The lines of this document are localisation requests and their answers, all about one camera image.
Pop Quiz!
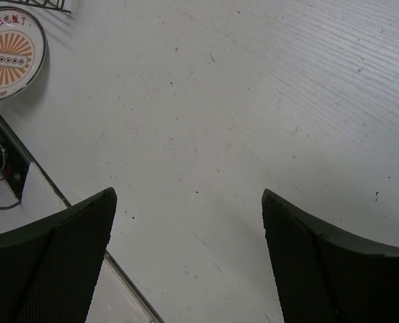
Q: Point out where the orange sunburst plate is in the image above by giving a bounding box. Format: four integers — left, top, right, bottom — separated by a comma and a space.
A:
0, 6, 48, 101

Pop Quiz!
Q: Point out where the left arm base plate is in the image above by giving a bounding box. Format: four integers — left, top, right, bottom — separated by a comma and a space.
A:
0, 118, 32, 201

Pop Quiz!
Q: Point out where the wire dish rack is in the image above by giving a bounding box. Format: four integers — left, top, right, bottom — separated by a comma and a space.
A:
0, 0, 73, 14

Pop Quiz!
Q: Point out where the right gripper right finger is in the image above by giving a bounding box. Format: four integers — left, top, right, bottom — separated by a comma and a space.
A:
262, 189, 399, 322

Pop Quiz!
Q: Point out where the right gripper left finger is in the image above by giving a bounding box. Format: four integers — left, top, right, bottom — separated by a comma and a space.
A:
0, 188, 117, 322

